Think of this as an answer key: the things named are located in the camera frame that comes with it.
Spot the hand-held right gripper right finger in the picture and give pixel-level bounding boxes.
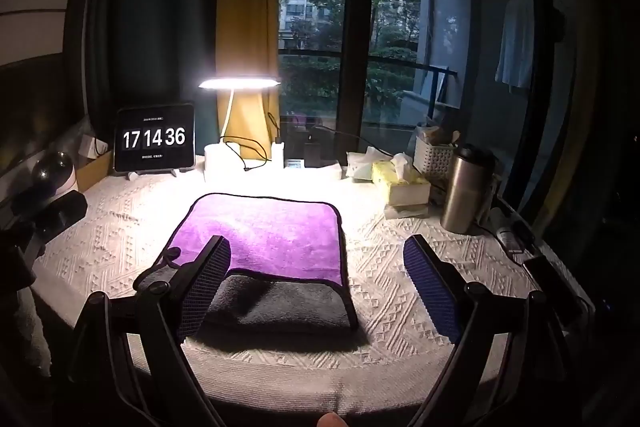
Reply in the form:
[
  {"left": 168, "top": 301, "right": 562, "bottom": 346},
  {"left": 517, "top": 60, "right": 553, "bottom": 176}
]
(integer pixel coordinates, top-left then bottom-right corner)
[{"left": 403, "top": 234, "right": 572, "bottom": 427}]

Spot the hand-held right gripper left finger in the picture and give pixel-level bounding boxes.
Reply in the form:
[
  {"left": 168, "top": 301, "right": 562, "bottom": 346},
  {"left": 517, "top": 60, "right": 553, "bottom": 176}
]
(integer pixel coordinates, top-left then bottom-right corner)
[{"left": 67, "top": 234, "right": 232, "bottom": 427}]

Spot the purple towel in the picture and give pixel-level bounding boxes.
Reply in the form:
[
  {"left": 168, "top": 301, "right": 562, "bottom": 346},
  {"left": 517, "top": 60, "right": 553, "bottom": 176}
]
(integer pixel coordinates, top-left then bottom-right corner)
[{"left": 160, "top": 193, "right": 350, "bottom": 295}]

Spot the grey towel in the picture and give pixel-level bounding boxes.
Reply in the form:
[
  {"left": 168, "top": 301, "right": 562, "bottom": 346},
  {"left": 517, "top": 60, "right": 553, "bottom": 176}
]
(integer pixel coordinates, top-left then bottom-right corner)
[{"left": 134, "top": 263, "right": 359, "bottom": 333}]

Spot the cardboard box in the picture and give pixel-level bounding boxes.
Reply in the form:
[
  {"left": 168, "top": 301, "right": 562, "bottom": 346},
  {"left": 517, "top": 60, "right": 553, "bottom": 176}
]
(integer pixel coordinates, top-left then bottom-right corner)
[{"left": 75, "top": 150, "right": 113, "bottom": 192}]

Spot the white textured tablecloth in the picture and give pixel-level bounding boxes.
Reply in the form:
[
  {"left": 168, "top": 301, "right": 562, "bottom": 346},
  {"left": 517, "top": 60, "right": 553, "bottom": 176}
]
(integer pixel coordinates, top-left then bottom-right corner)
[{"left": 30, "top": 152, "right": 596, "bottom": 413}]

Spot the white bottle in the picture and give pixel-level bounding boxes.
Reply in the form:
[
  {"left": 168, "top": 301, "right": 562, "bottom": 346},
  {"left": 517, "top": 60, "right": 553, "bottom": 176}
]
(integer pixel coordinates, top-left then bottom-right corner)
[{"left": 487, "top": 207, "right": 526, "bottom": 254}]

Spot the steel thermos flask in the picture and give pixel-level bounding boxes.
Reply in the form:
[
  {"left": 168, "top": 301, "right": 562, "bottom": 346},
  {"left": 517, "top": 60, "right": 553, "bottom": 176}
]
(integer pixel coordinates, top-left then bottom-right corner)
[{"left": 440, "top": 143, "right": 497, "bottom": 234}]

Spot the black phone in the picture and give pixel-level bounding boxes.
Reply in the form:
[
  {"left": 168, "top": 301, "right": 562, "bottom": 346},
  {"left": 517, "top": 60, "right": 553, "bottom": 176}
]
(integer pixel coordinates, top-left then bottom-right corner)
[{"left": 522, "top": 255, "right": 583, "bottom": 325}]

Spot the yellow tissue box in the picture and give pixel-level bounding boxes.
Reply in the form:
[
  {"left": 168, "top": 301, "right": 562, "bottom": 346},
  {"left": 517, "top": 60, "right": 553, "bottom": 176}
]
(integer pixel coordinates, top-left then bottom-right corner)
[{"left": 371, "top": 161, "right": 432, "bottom": 208}]

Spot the tablet with clock display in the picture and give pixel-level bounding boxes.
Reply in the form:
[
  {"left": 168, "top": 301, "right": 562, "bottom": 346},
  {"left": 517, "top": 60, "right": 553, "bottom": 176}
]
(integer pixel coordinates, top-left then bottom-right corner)
[{"left": 113, "top": 103, "right": 196, "bottom": 173}]

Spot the white slotted basket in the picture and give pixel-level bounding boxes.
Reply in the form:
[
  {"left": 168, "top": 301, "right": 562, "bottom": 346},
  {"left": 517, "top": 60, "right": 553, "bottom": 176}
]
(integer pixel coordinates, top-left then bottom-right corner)
[{"left": 414, "top": 124, "right": 463, "bottom": 180}]

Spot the white tissue pack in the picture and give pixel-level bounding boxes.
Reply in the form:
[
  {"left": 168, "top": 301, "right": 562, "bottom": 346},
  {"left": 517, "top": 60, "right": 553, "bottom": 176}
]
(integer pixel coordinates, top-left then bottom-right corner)
[{"left": 346, "top": 146, "right": 383, "bottom": 181}]

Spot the black box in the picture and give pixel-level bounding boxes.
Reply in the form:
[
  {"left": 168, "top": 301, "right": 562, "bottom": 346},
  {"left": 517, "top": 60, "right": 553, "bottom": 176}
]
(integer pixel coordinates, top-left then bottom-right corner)
[{"left": 303, "top": 130, "right": 341, "bottom": 168}]

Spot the white desk lamp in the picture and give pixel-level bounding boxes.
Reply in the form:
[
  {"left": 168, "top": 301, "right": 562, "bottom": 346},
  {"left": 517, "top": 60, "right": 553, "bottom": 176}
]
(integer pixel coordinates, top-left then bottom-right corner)
[{"left": 198, "top": 76, "right": 282, "bottom": 182}]

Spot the dark green curtain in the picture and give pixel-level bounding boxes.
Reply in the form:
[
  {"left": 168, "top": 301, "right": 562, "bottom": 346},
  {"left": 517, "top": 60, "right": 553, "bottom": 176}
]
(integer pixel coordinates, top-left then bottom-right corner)
[{"left": 65, "top": 0, "right": 226, "bottom": 155}]

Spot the white hanging shirt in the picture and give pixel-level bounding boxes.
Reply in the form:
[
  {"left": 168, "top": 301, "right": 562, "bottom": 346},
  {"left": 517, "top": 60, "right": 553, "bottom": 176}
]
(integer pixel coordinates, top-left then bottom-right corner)
[{"left": 494, "top": 0, "right": 536, "bottom": 88}]

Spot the yellow curtain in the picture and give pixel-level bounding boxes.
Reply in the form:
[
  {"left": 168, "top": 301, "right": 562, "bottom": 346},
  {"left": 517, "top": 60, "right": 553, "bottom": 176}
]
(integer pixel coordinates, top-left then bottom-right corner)
[{"left": 215, "top": 0, "right": 281, "bottom": 152}]

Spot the round black white camera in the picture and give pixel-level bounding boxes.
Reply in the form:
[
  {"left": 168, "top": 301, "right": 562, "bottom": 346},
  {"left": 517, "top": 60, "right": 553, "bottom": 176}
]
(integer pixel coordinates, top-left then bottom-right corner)
[{"left": 31, "top": 151, "right": 77, "bottom": 200}]

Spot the black cable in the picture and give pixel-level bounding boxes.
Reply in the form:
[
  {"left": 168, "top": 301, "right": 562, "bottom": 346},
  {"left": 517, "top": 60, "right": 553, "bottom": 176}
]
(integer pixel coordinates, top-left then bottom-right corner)
[{"left": 219, "top": 112, "right": 381, "bottom": 172}]

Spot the black window frame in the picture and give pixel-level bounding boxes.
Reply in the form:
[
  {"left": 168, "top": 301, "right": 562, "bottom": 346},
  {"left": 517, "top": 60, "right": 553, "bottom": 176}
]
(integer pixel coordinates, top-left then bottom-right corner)
[{"left": 277, "top": 0, "right": 481, "bottom": 158}]

